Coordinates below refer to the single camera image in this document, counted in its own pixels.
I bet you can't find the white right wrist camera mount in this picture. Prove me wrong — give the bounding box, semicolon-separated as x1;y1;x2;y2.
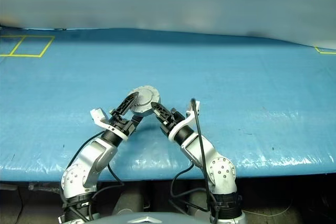
167;100;202;142

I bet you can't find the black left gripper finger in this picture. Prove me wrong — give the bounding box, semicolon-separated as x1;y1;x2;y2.
114;92;139;116
130;115;144;130

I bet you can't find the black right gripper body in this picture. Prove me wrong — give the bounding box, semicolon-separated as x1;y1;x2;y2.
159;108;186;137

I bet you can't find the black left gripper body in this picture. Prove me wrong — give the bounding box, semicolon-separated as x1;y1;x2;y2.
107;109;136;137

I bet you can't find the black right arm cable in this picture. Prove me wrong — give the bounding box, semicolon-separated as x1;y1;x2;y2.
170;98;220;218

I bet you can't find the dark rounded shape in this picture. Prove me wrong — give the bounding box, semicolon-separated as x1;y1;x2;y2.
112;189;144;216
187;191;211;213

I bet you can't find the silver motor lid with circuit board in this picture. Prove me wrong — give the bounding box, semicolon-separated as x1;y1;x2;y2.
130;85;161;116

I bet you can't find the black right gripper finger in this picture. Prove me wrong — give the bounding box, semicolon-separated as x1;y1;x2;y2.
150;101;173;124

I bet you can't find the grey robot torso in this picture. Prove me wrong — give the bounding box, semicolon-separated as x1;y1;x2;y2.
91;212;211;224

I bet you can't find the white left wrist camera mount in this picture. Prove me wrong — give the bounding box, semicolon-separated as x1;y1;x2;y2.
90;107;129;141

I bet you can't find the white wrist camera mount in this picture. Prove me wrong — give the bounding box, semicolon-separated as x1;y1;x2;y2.
167;100;202;142
90;107;129;141

